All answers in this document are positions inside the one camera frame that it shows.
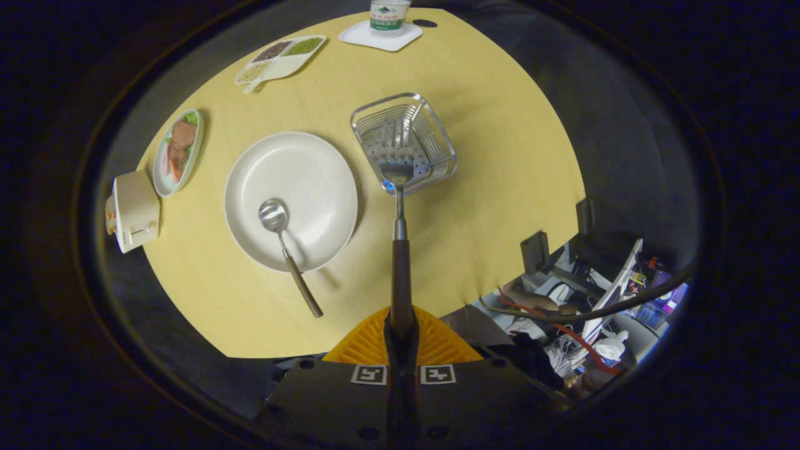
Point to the black table clamp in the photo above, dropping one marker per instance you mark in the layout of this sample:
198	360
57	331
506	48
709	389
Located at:
535	253
585	216

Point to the dark brown grains pile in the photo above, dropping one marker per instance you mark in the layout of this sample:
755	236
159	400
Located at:
272	51

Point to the white plastic jug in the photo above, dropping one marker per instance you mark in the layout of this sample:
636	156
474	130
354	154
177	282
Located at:
611	347

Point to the pink ham slice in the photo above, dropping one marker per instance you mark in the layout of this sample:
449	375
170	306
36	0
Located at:
165	165

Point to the white divided dish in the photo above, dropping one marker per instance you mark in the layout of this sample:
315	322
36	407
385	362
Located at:
281	65

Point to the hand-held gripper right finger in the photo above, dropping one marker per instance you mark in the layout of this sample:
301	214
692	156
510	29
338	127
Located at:
411	381

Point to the brown meat slice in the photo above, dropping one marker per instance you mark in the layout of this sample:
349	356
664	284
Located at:
184	134

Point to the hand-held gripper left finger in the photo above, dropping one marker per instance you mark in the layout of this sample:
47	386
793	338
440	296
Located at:
392	381

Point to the red sausage slice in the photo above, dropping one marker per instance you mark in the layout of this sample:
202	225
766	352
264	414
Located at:
176	165

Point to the light green plate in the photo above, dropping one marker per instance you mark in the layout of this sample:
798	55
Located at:
161	185

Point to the small black round cap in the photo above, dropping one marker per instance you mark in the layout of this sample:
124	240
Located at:
425	23

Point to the white slanted panel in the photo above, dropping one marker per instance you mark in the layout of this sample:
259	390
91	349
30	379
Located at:
619	287

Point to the green beans pile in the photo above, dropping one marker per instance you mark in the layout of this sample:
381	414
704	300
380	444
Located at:
304	46

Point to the toasted bread slice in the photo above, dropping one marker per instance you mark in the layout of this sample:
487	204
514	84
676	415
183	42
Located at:
110	206
111	226

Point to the white square coaster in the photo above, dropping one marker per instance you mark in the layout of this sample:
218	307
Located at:
356	36

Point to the large white plate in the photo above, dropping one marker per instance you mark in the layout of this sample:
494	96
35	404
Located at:
312	175

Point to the white toaster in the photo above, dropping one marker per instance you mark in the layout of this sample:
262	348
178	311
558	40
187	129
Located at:
134	206

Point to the clear plastic water bottle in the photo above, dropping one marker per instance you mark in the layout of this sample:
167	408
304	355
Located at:
389	19

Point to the pale yellow beans pile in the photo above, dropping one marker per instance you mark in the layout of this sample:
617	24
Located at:
254	72

